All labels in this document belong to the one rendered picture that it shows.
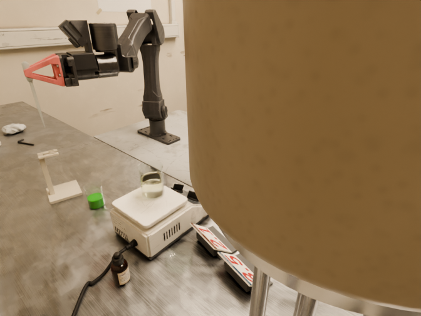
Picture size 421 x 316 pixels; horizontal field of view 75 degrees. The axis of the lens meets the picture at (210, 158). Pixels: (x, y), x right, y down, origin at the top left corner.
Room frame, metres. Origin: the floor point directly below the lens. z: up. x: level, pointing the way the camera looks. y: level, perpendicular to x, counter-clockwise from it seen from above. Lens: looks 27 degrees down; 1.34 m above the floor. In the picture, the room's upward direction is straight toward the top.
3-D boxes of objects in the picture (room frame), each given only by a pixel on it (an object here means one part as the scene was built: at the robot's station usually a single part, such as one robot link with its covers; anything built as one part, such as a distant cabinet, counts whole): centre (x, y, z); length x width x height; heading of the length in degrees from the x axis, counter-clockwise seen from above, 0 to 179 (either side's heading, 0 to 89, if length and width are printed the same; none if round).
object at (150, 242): (0.50, 0.11, 0.94); 0.22 x 0.13 x 0.08; 140
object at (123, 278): (0.35, 0.16, 0.93); 0.03 x 0.03 x 0.07
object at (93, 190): (0.58, 0.30, 0.93); 0.04 x 0.04 x 0.06
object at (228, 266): (0.37, -0.06, 0.92); 0.09 x 0.06 x 0.04; 35
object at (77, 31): (0.70, 0.32, 1.28); 0.07 x 0.06 x 0.11; 34
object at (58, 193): (0.64, 0.41, 0.96); 0.08 x 0.08 x 0.13; 35
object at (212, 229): (0.45, -0.01, 0.92); 0.09 x 0.06 x 0.04; 35
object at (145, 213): (0.48, 0.13, 0.98); 0.12 x 0.12 x 0.01; 50
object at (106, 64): (0.74, 0.27, 1.23); 0.07 x 0.06 x 0.07; 124
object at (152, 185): (0.51, 0.13, 1.02); 0.06 x 0.05 x 0.08; 174
